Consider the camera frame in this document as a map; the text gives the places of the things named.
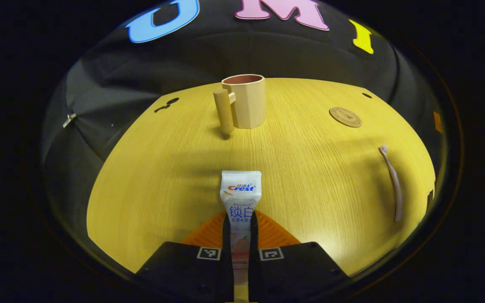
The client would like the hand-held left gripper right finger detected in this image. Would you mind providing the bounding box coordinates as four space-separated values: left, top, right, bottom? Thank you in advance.
249 210 350 303

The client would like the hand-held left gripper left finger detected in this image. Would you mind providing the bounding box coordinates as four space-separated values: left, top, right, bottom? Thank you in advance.
135 213 235 303

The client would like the round brown coaster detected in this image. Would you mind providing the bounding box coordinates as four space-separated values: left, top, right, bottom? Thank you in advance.
329 107 362 128

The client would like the pale pink toothbrush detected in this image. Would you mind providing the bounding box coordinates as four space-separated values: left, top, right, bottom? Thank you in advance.
379 145 403 223

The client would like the white toothpaste tube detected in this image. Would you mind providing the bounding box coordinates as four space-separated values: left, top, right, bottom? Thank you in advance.
220 170 262 303

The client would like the black backdrop cloth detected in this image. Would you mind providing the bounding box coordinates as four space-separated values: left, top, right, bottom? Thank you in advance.
43 0 449 211

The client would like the beige cup with handle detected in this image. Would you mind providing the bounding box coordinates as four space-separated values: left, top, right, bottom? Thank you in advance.
213 74 266 135

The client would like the yellow wooden desktop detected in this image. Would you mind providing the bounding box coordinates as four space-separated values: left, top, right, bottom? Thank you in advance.
87 78 437 278

